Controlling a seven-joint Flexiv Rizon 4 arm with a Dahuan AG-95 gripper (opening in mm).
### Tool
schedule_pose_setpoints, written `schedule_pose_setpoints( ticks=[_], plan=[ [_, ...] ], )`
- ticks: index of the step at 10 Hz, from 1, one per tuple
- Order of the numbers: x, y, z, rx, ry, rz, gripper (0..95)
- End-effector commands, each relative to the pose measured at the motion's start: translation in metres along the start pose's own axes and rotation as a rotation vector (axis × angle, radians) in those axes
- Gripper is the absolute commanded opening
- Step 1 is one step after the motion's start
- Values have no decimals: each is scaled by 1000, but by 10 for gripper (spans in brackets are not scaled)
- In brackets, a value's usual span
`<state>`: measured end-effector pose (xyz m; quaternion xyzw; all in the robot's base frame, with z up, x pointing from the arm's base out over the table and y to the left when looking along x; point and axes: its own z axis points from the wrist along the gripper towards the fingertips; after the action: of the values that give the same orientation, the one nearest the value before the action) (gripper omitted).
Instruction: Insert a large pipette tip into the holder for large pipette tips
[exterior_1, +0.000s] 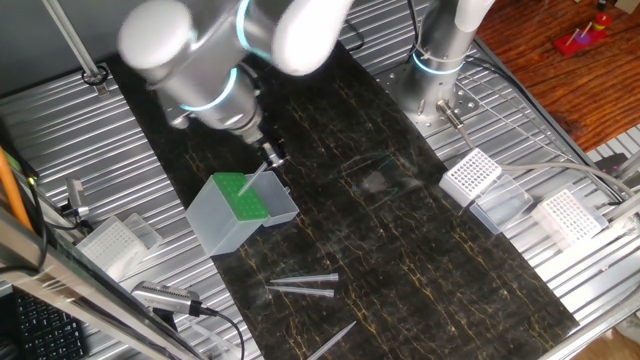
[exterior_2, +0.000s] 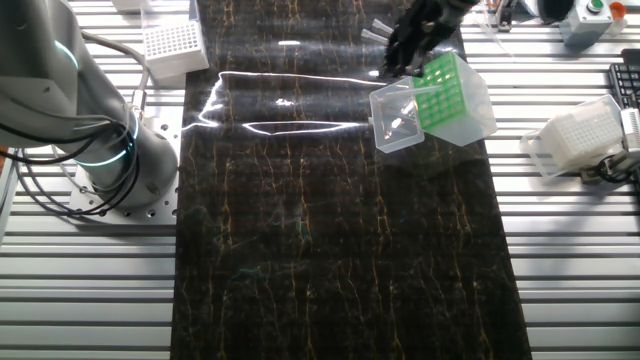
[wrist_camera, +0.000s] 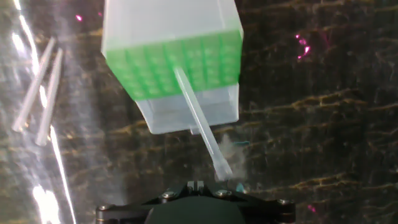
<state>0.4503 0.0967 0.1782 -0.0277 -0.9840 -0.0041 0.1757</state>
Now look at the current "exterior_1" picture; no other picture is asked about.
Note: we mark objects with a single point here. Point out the green pipette tip holder box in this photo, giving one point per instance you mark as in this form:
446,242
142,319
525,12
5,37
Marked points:
220,225

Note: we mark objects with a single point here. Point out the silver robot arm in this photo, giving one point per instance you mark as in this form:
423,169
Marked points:
200,65

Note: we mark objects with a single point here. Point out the black keyboard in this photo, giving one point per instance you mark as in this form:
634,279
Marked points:
45,332

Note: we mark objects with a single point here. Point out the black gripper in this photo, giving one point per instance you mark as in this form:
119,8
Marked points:
267,145

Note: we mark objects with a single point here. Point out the small dark electronic box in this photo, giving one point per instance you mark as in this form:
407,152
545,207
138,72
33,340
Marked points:
615,162

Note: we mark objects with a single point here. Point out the small metal foot bracket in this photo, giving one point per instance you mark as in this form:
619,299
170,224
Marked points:
76,192

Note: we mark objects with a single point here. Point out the white pipette tip rack box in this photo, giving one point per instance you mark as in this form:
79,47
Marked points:
112,245
470,175
567,217

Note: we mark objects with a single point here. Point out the aluminium profile bar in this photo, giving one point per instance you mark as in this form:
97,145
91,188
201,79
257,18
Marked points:
627,205

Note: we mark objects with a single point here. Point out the aluminium frame strut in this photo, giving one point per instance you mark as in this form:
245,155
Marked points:
75,285

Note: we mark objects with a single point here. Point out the metal pole foot bracket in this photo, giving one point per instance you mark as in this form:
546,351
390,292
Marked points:
102,90

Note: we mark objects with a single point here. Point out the slim metal pole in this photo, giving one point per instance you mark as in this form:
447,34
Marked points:
72,40

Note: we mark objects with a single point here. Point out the black marble mat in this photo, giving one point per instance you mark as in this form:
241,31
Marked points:
375,250

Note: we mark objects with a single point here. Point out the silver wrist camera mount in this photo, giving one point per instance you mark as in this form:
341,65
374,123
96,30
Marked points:
177,115

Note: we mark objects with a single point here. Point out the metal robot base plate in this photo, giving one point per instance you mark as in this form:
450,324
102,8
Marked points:
465,102

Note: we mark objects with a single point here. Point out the grey vented depth camera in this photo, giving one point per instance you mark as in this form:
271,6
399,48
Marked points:
165,297

